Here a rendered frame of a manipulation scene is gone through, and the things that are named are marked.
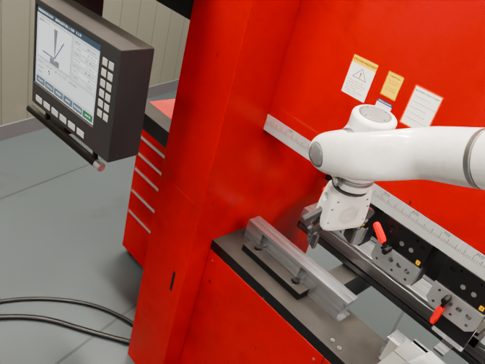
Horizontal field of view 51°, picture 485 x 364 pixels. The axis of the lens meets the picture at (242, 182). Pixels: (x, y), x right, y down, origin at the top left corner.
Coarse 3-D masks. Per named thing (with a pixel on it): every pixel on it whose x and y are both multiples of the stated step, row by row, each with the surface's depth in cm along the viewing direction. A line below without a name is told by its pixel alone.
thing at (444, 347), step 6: (480, 324) 165; (480, 330) 163; (474, 336) 161; (480, 336) 162; (444, 342) 158; (468, 342) 163; (474, 342) 161; (438, 348) 155; (444, 348) 156; (450, 348) 157; (444, 354) 154
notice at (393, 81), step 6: (390, 72) 139; (390, 78) 139; (396, 78) 138; (402, 78) 137; (384, 84) 141; (390, 84) 140; (396, 84) 138; (384, 90) 142; (390, 90) 140; (396, 90) 139; (390, 96) 140
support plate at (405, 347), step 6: (408, 342) 155; (396, 348) 152; (402, 348) 152; (408, 348) 153; (414, 348) 153; (390, 354) 149; (396, 354) 150; (402, 354) 150; (408, 354) 151; (414, 354) 151; (420, 354) 152; (384, 360) 146; (390, 360) 147; (396, 360) 147; (402, 360) 148; (408, 360) 149
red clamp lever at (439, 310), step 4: (448, 296) 138; (444, 300) 137; (448, 300) 137; (444, 304) 137; (436, 308) 140; (440, 308) 138; (444, 308) 139; (436, 312) 139; (440, 312) 139; (432, 316) 140; (436, 316) 140; (432, 320) 141; (436, 320) 140
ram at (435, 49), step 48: (336, 0) 147; (384, 0) 136; (432, 0) 127; (480, 0) 119; (288, 48) 163; (336, 48) 150; (384, 48) 139; (432, 48) 129; (480, 48) 121; (288, 96) 167; (336, 96) 153; (384, 96) 142; (480, 96) 123; (288, 144) 171; (432, 192) 137; (480, 192) 128; (432, 240) 140; (480, 240) 131
